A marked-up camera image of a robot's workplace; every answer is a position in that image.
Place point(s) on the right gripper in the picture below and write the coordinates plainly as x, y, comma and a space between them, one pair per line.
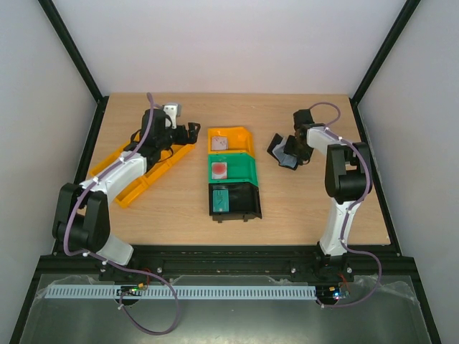
289, 147

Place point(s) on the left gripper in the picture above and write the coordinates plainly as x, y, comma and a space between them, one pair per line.
193, 135

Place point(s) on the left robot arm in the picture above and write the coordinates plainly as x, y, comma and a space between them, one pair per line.
82, 220

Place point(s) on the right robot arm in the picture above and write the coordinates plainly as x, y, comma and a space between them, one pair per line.
347, 182

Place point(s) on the white card in yellow bin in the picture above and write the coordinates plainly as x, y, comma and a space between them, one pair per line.
219, 143

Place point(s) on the red circle card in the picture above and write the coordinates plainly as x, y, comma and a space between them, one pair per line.
218, 170

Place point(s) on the teal card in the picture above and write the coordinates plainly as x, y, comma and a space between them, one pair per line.
220, 201

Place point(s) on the yellow storage bin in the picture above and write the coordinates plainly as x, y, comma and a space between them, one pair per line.
240, 140

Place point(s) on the green storage bin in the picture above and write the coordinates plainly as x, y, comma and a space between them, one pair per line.
240, 168

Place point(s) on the black storage bin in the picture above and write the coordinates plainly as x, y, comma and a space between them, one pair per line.
244, 202

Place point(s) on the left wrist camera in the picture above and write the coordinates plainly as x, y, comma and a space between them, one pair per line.
173, 111

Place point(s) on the black aluminium frame rail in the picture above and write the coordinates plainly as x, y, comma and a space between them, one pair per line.
296, 264

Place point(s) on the left black frame post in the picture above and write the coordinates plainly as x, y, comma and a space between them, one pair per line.
60, 28

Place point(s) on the black frame post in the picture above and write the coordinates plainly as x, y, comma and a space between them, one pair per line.
383, 52
60, 28

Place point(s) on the grey slotted cable duct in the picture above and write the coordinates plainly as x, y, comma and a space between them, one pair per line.
160, 292

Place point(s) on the right black frame post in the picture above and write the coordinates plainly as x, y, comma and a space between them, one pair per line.
383, 52

